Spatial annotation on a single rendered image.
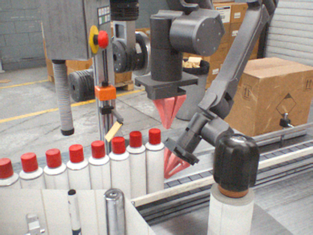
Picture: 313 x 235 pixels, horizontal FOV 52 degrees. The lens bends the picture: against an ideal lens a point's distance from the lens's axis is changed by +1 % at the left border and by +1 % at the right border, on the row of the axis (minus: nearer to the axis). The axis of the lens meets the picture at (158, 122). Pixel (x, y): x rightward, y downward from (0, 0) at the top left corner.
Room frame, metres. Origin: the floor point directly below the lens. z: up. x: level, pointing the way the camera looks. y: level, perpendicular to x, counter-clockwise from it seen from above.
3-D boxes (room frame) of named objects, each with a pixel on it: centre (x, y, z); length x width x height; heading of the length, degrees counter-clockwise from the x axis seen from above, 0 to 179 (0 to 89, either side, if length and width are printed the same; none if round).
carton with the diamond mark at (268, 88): (1.31, -0.45, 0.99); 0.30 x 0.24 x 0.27; 116
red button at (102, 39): (0.71, 0.12, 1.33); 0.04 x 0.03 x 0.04; 171
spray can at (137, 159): (0.74, 0.06, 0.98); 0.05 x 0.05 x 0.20
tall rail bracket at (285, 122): (1.08, -0.49, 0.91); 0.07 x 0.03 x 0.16; 26
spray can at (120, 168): (0.71, 0.10, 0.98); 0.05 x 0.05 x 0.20
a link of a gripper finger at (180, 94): (0.55, -0.01, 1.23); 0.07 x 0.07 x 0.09; 29
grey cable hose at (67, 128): (0.76, 0.24, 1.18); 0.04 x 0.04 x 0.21
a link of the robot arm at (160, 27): (0.56, -0.02, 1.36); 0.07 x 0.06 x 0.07; 39
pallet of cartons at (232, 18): (5.08, -0.89, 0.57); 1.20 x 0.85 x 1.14; 129
